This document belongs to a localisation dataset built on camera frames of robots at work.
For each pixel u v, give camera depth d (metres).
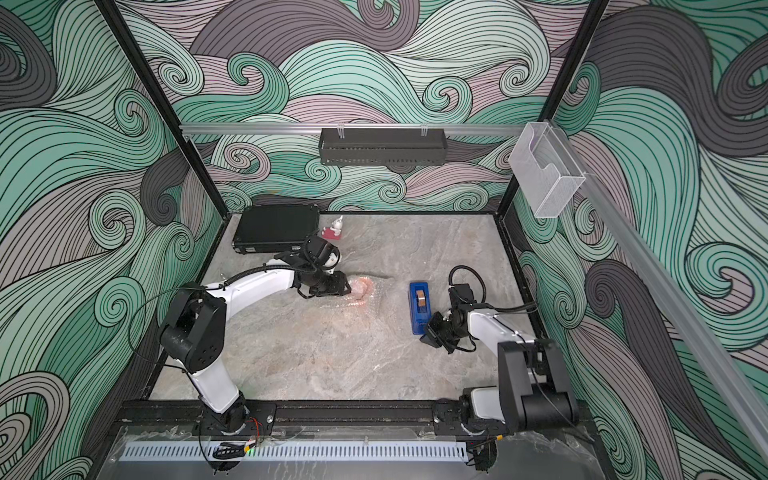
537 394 0.42
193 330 0.47
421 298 0.88
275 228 1.12
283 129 1.89
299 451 0.70
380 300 0.89
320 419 0.75
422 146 0.94
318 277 0.76
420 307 0.88
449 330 0.74
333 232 1.11
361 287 0.88
